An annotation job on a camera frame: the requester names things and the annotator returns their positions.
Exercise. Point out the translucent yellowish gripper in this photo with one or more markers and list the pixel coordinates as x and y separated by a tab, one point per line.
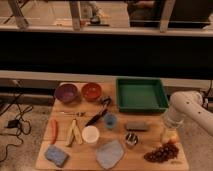
166	133

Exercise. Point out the orange apple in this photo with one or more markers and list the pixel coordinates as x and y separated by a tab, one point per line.
173	139

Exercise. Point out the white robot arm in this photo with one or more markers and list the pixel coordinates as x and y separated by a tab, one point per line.
181	104

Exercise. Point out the small metal cup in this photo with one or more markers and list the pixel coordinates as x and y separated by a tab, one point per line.
131	139

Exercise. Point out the blue plastic cup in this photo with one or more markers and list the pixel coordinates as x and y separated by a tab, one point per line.
110	121

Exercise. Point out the white plastic cup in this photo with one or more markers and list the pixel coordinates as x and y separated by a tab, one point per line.
90	134

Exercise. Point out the bunch of dark grapes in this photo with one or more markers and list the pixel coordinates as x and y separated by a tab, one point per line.
162	154

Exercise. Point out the grey sponge block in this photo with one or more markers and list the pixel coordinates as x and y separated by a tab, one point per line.
136	126

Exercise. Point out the green plastic tray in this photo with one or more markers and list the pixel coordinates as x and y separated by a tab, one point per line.
141	95

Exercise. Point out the light blue cloth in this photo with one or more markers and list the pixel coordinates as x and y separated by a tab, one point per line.
109	154

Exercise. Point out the wooden board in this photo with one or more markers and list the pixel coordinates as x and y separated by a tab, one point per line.
83	158

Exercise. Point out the red bowl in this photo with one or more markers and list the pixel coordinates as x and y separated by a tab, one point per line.
91	91

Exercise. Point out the metal fork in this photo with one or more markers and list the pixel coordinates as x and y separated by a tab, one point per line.
78	114

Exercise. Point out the purple bowl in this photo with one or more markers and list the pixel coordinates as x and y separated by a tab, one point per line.
66	93

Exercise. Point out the blue sponge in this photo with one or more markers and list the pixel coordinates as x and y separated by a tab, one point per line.
56	155

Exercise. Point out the black handled kitchen tool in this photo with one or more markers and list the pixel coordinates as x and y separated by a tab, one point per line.
105	101

